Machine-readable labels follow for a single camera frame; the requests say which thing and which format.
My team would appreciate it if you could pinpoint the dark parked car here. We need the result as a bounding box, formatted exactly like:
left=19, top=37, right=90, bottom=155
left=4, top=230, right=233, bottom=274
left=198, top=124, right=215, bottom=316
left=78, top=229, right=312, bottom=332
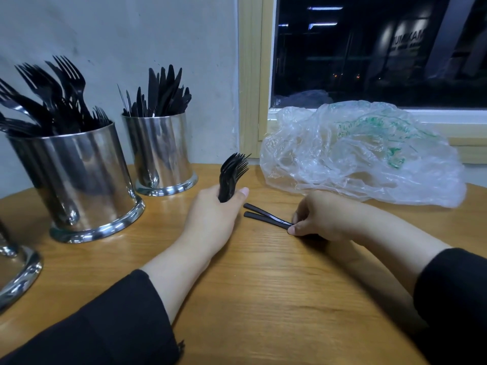
left=275, top=89, right=336, bottom=108

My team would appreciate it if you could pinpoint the person's left forearm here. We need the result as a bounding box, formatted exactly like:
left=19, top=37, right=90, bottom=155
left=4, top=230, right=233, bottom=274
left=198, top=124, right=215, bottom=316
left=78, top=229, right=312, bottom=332
left=0, top=239, right=210, bottom=365

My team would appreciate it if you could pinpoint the person's right hand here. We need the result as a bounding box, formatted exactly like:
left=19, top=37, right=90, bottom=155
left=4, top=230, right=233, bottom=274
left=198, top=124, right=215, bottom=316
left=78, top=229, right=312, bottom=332
left=287, top=190, right=366, bottom=244

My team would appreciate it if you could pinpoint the person's right forearm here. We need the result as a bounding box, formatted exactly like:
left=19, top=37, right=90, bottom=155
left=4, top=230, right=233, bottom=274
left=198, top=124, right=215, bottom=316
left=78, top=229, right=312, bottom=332
left=350, top=209, right=487, bottom=354

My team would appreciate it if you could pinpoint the person's left hand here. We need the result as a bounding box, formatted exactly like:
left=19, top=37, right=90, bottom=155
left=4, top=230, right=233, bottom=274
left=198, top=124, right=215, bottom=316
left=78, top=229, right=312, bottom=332
left=179, top=186, right=251, bottom=259

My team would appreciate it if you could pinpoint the clear plastic bag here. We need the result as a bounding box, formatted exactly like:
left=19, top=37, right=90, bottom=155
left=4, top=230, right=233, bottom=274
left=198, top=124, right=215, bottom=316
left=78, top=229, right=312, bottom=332
left=260, top=101, right=467, bottom=208

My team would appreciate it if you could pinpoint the bunch of black forks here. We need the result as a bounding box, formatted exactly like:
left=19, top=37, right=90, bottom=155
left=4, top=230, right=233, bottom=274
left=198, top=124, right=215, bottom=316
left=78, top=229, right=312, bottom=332
left=0, top=55, right=114, bottom=137

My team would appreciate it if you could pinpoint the bunch of black knives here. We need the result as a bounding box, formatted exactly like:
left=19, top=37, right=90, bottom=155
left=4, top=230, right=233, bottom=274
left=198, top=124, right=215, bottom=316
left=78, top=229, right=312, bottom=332
left=118, top=64, right=193, bottom=119

